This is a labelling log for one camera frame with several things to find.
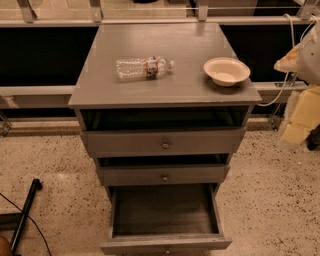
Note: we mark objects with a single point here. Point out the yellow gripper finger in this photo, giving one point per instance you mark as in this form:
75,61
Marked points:
301,117
288,63

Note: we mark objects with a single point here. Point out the clear plastic water bottle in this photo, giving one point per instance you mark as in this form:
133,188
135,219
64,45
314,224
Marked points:
143,67

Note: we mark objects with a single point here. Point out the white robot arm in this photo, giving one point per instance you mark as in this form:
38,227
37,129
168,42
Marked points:
308,62

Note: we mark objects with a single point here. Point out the grey wooden drawer cabinet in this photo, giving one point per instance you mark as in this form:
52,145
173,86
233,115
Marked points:
184,99

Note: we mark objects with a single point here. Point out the grey middle drawer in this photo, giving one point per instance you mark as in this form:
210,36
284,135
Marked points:
157,175

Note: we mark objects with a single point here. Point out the grey open bottom drawer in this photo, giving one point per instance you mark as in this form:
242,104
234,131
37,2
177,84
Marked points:
164,219

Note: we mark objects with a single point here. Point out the grey top drawer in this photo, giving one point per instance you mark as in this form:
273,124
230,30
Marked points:
101,144

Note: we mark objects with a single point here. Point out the white paper bowl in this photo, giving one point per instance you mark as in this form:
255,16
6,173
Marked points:
226,72

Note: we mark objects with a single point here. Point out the black metal stand leg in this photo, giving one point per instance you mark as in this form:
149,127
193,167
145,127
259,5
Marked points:
15,222

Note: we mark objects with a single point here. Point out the metal railing frame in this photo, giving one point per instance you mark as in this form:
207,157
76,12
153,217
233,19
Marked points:
44,43

